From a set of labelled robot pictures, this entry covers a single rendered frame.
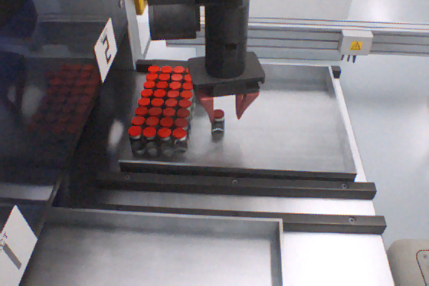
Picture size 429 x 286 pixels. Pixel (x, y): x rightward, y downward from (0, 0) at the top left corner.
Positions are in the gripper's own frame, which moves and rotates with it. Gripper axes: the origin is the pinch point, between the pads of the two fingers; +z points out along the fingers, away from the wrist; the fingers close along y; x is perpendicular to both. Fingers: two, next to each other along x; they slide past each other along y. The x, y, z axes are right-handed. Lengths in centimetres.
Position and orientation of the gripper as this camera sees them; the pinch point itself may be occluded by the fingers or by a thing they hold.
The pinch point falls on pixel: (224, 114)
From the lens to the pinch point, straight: 61.4
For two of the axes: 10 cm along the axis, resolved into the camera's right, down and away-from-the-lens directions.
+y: -9.8, 1.3, -1.4
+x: 1.9, 6.6, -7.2
